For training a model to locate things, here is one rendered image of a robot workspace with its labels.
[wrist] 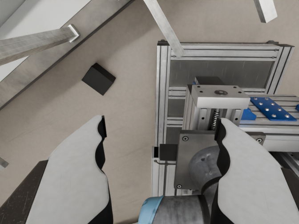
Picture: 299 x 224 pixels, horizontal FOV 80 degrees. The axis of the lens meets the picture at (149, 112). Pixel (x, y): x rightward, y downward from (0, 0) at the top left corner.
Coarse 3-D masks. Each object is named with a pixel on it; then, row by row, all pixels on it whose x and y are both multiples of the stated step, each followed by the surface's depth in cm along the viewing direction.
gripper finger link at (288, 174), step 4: (284, 168) 8; (284, 172) 7; (288, 172) 7; (292, 172) 7; (284, 176) 7; (288, 176) 7; (292, 176) 7; (296, 176) 7; (288, 180) 7; (292, 180) 7; (296, 180) 7; (288, 184) 7; (292, 184) 7; (296, 184) 7; (292, 188) 7; (296, 188) 7; (292, 192) 7; (296, 192) 7; (296, 196) 6; (296, 200) 6; (296, 204) 6
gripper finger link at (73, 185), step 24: (96, 120) 11; (72, 144) 9; (96, 144) 9; (48, 168) 8; (72, 168) 8; (96, 168) 8; (48, 192) 7; (72, 192) 7; (96, 192) 7; (48, 216) 6; (72, 216) 6; (96, 216) 6
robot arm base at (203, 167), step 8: (200, 152) 49; (208, 152) 47; (216, 152) 46; (192, 160) 50; (200, 160) 48; (208, 160) 46; (216, 160) 45; (192, 168) 49; (200, 168) 46; (208, 168) 45; (216, 168) 44; (192, 176) 50; (200, 176) 46; (208, 176) 44; (216, 176) 42; (200, 184) 46; (208, 184) 42
